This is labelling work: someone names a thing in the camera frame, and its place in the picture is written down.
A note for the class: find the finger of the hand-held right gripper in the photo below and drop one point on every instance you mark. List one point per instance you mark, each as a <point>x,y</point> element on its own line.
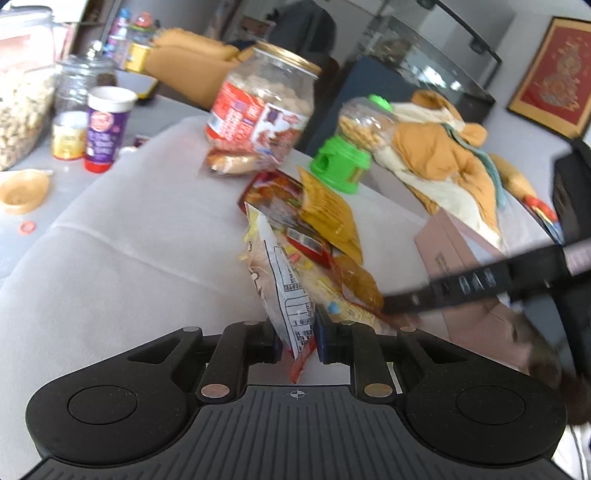
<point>466,282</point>

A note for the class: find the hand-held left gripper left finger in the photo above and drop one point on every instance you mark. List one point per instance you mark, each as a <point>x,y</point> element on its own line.
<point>276,345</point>

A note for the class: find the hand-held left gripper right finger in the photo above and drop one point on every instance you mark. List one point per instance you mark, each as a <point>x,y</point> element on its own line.
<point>323,342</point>

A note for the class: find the pink cardboard box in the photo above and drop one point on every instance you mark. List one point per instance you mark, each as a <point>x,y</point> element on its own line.
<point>443,256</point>

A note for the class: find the white snack packet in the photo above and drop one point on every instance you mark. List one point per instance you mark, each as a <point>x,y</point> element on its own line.
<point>277,281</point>

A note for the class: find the glossy orange snack packet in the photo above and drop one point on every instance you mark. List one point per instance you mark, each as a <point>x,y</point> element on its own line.
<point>358,279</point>

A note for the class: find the mustard yellow snack packet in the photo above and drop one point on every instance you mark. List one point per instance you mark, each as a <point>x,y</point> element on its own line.
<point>330,207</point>

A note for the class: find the red snack packet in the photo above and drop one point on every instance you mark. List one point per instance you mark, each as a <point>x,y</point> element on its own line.
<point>272,187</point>

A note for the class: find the clear round pastry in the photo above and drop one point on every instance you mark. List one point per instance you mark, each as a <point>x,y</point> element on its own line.
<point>231,162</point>

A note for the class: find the pile of colourful toys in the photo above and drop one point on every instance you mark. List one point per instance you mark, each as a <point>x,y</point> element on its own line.
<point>545,214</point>

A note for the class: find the yellow patterned snack packet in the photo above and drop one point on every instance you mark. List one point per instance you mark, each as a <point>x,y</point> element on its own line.
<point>325,293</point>

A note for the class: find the yellow cushion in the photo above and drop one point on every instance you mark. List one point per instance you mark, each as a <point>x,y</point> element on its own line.
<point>515,177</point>

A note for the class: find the small red candy packet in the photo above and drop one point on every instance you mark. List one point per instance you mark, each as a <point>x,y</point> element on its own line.
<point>307,244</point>

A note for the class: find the red framed picture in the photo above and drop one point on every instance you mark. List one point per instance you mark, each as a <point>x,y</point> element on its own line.
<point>554,78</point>

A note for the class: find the orange and cream duvet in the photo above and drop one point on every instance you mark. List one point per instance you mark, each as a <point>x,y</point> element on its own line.
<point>438,152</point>

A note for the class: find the white tablecloth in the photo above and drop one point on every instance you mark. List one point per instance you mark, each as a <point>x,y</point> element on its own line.
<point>152,258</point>

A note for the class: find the green gumball machine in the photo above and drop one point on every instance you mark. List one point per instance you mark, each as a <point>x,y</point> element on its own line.
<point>344,159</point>

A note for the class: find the glass fish tank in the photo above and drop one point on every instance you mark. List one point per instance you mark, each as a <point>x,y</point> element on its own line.
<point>429,50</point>

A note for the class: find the dark blue cabinet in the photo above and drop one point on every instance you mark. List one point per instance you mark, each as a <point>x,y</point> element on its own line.
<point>369,78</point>

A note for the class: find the red label peanut jar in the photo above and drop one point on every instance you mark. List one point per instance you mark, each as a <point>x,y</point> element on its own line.
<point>258,106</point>

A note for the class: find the purple cup with white lid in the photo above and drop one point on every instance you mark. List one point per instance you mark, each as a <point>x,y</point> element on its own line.
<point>106,129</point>

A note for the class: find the yellow rimmed tray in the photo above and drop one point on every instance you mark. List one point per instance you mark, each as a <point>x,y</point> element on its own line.
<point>138,85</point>

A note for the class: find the small yellow tin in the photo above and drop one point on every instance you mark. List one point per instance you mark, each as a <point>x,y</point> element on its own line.
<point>68,136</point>

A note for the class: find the orange plastic lid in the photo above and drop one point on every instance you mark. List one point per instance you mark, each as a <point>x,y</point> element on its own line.
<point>23,190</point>

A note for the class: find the dark hanging coat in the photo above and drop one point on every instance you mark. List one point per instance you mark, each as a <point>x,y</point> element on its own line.
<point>302,32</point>

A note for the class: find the small glass jar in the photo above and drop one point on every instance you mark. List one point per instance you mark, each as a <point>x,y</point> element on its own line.
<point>83,78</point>

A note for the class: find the row of colourful bottles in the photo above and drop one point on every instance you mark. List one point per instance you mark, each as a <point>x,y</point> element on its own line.
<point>127,27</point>

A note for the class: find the large glass nut jar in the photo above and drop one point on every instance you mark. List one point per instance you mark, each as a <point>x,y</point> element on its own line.
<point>21,101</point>

